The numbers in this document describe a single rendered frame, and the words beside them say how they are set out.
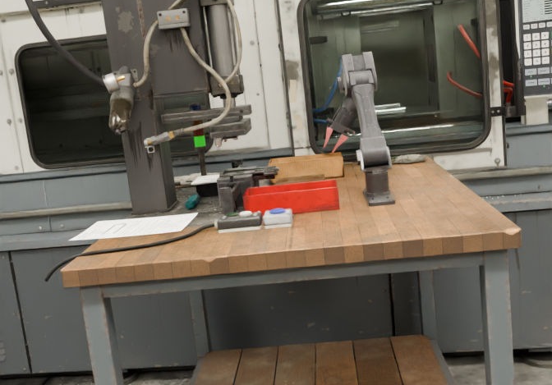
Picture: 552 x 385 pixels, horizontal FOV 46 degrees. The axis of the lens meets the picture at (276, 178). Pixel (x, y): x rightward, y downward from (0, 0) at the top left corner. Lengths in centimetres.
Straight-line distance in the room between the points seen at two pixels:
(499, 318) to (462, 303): 121
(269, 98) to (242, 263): 125
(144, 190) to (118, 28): 47
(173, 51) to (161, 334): 136
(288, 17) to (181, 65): 71
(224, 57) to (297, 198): 48
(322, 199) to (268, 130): 90
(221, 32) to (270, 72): 67
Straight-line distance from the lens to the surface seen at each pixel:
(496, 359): 152
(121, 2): 193
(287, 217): 156
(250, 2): 255
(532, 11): 244
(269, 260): 137
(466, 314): 271
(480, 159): 253
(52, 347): 304
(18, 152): 288
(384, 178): 176
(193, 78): 187
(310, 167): 216
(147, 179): 193
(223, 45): 189
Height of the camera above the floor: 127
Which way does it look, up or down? 9 degrees down
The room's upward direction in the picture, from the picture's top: 6 degrees counter-clockwise
